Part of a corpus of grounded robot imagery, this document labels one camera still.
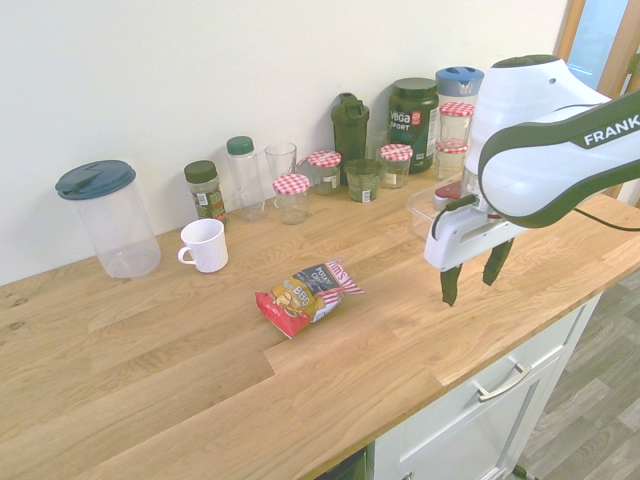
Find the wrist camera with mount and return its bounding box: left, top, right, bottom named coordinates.
left=431, top=182, right=469, bottom=212

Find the wooden door frame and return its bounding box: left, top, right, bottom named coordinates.
left=554, top=0, right=640, bottom=206

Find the spice jar with dark lid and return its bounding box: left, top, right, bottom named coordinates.
left=183, top=159, right=230, bottom=226

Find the dark Vega protein tub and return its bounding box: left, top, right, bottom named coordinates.
left=388, top=77, right=441, bottom=175

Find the glass jar red checked lid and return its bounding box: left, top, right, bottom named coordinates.
left=438, top=101, right=476, bottom=144
left=379, top=143, right=414, bottom=190
left=433, top=138, right=470, bottom=182
left=305, top=150, right=343, bottom=197
left=272, top=174, right=312, bottom=226

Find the silver drawer handle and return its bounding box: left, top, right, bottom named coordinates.
left=472, top=363, right=532, bottom=404

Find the white cabinet drawer with handle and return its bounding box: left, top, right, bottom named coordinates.
left=372, top=292, right=606, bottom=480

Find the dark green shaker bottle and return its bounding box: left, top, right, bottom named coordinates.
left=330, top=92, right=372, bottom=189

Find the white mug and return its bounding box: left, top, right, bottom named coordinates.
left=177, top=218, right=230, bottom=274

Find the red BBQ chip bag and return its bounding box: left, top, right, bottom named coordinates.
left=254, top=257, right=365, bottom=341

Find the stainless dishwasher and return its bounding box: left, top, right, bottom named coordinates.
left=319, top=442, right=376, bottom=480

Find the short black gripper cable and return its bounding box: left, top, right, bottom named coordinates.
left=430, top=193, right=477, bottom=240

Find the short clear glass tumbler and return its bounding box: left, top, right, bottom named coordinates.
left=367, top=130, right=391, bottom=164

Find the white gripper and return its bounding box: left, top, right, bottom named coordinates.
left=423, top=202, right=524, bottom=308

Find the green-lidded small jar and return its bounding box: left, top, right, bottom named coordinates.
left=343, top=158, right=383, bottom=204

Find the tall handled drinking glass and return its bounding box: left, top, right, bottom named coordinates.
left=264, top=142, right=312, bottom=201

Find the clear bottle with green lid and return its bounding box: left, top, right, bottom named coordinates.
left=225, top=136, right=267, bottom=223

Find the clear rectangular plastic container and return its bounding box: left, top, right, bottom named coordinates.
left=405, top=172, right=471, bottom=240

